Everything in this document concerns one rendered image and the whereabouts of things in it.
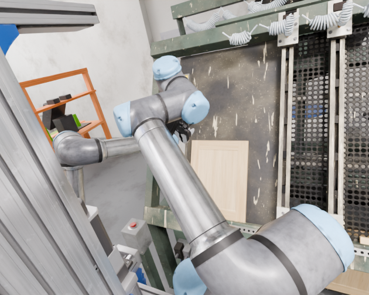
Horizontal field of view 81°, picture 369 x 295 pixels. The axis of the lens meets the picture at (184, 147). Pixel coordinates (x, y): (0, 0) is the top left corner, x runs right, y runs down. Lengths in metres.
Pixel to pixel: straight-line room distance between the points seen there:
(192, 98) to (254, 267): 0.35
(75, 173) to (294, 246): 0.84
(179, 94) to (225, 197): 0.97
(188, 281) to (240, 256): 0.41
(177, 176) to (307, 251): 0.23
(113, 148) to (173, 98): 0.44
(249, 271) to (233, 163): 1.05
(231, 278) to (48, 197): 0.34
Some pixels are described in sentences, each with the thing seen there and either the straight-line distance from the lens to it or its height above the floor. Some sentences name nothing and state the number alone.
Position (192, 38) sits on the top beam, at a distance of 1.60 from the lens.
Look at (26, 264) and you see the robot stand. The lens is 0.50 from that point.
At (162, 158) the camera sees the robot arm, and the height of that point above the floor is 1.71.
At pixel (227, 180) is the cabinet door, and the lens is 1.38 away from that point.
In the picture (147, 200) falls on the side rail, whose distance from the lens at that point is 1.62.
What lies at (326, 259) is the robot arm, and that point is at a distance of 0.41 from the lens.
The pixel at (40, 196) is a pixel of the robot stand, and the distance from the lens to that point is 0.46.
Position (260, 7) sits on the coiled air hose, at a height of 2.02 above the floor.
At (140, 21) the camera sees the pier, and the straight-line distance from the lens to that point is 4.62.
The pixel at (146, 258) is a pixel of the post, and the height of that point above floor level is 0.67.
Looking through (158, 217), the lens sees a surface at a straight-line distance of 1.58.
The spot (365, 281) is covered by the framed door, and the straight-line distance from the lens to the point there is 1.89.
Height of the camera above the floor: 1.89
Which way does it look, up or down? 25 degrees down
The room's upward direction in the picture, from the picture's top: 12 degrees counter-clockwise
